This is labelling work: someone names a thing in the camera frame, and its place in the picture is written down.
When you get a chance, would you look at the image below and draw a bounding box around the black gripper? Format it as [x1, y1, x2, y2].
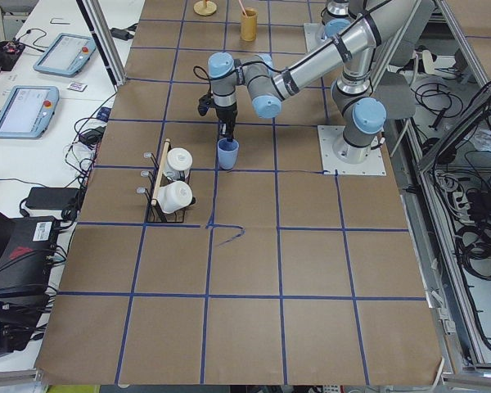
[215, 105, 238, 142]

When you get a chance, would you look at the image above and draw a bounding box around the light blue plastic cup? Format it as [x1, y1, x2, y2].
[217, 138, 240, 170]

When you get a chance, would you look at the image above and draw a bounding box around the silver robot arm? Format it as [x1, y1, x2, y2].
[197, 1, 419, 150]

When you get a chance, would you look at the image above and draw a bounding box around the bamboo chopstick holder cup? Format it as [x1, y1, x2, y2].
[241, 8, 258, 42]

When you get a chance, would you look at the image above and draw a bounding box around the wooden cup tree stand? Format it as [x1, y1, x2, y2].
[193, 0, 218, 16]

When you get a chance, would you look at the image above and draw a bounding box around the upper white mug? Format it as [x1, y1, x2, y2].
[164, 147, 192, 181]

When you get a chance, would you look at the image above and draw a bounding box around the white mug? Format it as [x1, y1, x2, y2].
[158, 181, 196, 214]
[164, 147, 192, 181]

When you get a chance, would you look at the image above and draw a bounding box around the lower white mug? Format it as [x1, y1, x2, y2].
[158, 181, 196, 214]

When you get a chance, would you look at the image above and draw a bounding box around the small black power brick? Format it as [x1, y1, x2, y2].
[110, 28, 134, 41]

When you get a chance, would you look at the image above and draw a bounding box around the grey office chair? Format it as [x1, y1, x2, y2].
[376, 40, 439, 122]

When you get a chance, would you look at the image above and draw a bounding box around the upper teach pendant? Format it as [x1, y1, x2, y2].
[33, 33, 97, 77]

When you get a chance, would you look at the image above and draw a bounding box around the teach pendant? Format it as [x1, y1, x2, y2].
[33, 33, 97, 77]
[0, 85, 60, 139]

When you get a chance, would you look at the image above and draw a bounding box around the black power adapter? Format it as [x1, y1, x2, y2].
[25, 187, 79, 210]

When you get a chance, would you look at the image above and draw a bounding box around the lower teach pendant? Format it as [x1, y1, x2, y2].
[0, 85, 60, 139]

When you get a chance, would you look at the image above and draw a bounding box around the black computer box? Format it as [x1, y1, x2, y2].
[0, 212, 60, 298]

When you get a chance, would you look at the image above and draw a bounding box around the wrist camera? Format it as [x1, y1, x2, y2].
[197, 93, 214, 116]

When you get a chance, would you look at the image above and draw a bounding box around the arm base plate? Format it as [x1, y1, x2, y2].
[318, 125, 386, 176]
[304, 23, 327, 52]

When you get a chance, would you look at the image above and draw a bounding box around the black wire mug rack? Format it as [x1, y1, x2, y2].
[136, 138, 196, 224]

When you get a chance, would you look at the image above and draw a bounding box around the aluminium frame post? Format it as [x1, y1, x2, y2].
[76, 0, 126, 87]

